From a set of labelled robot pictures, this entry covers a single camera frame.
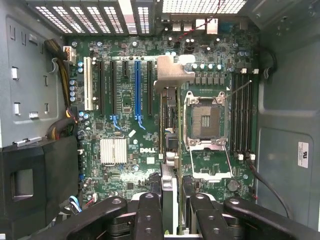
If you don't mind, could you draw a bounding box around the blue expansion slot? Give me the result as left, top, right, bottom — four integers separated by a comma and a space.
134, 59, 142, 117

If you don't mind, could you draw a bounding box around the black fan shroud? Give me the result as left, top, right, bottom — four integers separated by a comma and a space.
0, 136, 81, 240

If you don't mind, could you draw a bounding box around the black RAM slot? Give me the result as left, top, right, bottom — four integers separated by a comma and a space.
237, 68, 243, 161
231, 68, 238, 161
242, 68, 249, 161
248, 68, 256, 161

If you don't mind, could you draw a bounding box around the yellow black wire bundle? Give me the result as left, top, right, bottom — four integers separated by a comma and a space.
43, 38, 78, 141

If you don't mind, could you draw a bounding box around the grey desktop computer case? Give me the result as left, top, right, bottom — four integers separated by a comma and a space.
0, 0, 320, 240

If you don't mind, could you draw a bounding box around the long black expansion slot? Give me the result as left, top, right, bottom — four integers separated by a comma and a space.
109, 59, 117, 116
98, 59, 105, 116
146, 59, 154, 116

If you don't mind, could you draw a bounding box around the CPU socket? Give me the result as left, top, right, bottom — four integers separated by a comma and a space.
183, 91, 231, 152

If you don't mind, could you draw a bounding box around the blue wire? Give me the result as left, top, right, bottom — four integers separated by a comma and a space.
67, 194, 83, 213

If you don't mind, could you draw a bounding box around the green motherboard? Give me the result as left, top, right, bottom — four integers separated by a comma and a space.
63, 34, 260, 201

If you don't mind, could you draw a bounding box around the coin cell battery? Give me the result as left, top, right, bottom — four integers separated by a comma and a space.
226, 179, 240, 193

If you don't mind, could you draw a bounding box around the red black twisted wire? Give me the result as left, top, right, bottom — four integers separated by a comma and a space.
172, 0, 223, 45

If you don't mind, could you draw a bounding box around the short black expansion slot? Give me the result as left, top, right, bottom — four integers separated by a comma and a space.
121, 59, 129, 79

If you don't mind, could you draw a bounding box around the metal socket cover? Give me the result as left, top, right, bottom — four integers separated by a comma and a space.
188, 142, 233, 180

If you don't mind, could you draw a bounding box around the silver chipset heatsink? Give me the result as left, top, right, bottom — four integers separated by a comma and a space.
99, 138, 128, 166

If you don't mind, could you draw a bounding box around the white expansion slot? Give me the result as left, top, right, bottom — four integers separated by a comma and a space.
83, 56, 94, 112

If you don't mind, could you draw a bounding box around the black case wire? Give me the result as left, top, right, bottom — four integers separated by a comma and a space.
246, 159, 292, 220

